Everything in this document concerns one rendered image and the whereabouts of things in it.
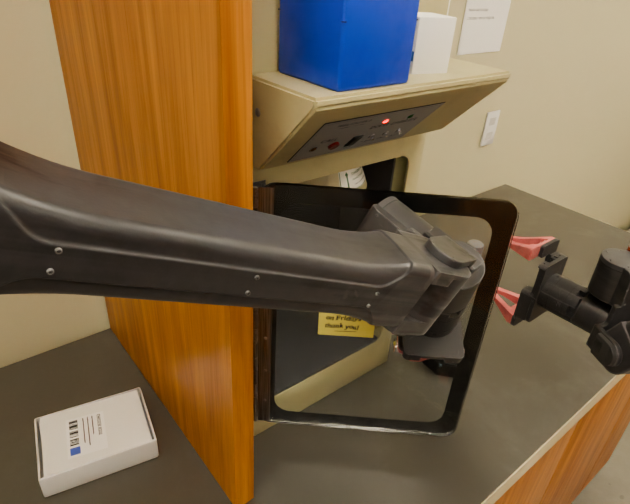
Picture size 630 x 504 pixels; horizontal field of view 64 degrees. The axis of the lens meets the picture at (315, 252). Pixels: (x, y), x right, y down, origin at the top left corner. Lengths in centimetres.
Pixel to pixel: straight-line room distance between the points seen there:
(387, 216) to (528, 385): 64
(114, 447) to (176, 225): 62
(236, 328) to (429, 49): 38
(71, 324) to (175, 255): 87
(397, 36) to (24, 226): 40
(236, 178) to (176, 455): 52
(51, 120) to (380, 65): 60
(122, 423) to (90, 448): 6
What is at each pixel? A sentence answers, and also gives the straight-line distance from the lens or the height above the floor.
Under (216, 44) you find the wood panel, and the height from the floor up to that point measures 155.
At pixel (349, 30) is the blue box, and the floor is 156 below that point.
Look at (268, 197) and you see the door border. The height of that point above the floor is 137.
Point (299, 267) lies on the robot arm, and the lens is 31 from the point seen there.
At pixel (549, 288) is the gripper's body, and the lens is 83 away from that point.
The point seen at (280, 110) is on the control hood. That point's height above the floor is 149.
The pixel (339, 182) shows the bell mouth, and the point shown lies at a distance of 73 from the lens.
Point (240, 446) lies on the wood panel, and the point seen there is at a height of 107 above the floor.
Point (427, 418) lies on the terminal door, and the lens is 82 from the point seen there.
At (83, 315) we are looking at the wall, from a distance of 113.
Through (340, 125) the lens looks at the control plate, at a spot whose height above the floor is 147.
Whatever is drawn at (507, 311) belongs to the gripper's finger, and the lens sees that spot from 88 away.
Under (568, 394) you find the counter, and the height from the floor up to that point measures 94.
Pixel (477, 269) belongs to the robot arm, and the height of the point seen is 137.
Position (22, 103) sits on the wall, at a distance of 94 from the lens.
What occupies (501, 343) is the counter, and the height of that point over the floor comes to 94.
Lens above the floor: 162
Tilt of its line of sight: 31 degrees down
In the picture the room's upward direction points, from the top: 4 degrees clockwise
